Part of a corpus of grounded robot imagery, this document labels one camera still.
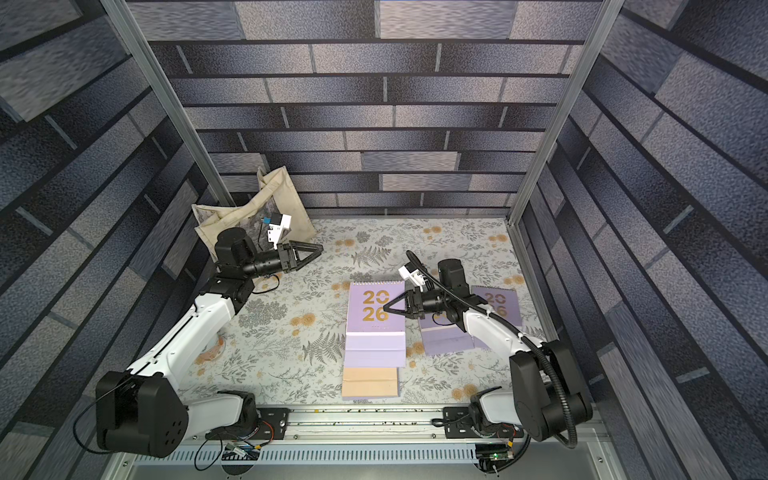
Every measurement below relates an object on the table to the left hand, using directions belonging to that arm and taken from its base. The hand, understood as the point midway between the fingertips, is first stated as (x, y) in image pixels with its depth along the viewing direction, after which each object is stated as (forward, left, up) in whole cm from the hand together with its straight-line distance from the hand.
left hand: (320, 252), depth 70 cm
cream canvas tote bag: (+29, +21, -7) cm, 36 cm away
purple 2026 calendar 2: (-9, -32, -30) cm, 45 cm away
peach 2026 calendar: (-22, -12, -28) cm, 38 cm away
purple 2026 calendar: (-15, -14, -14) cm, 24 cm away
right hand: (-8, -16, -13) cm, 22 cm away
